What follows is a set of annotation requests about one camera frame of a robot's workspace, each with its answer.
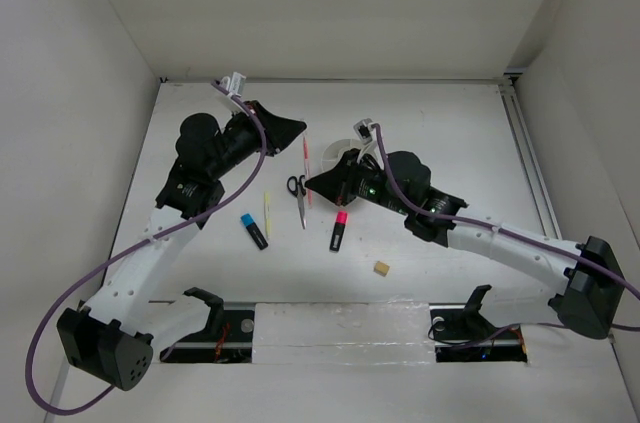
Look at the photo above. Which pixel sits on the black handled scissors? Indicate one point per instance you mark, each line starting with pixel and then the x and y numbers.
pixel 296 187

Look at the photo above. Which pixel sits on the thin red highlighter pen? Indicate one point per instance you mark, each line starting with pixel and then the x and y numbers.
pixel 307 173

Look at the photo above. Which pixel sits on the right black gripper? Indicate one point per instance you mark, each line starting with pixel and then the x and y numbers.
pixel 335 184

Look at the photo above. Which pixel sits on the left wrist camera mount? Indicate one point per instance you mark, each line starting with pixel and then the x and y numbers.
pixel 234 84

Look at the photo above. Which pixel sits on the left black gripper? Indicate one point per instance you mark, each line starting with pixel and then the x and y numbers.
pixel 280 131

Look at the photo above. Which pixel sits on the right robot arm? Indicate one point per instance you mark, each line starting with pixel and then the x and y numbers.
pixel 585 277

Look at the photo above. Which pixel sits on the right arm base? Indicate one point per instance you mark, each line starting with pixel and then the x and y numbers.
pixel 461 334

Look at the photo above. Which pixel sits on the white round divided organizer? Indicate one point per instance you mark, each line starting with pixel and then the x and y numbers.
pixel 332 155

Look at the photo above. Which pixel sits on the pink capped black highlighter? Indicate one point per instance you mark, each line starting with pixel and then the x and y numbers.
pixel 338 231

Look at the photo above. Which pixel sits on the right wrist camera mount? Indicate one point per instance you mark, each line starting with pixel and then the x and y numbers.
pixel 365 132

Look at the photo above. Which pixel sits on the tan eraser block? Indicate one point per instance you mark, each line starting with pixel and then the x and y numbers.
pixel 381 268

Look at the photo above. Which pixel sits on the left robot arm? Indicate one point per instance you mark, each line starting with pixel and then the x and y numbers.
pixel 112 336

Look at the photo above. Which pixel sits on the blue capped black highlighter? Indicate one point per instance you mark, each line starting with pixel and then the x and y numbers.
pixel 254 231

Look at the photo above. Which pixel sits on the thin yellow highlighter pen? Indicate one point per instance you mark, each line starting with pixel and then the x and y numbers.
pixel 267 215

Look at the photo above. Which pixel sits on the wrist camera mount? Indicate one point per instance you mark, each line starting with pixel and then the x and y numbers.
pixel 234 84
pixel 365 132

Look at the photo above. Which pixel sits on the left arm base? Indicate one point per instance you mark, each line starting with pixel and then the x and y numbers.
pixel 227 337

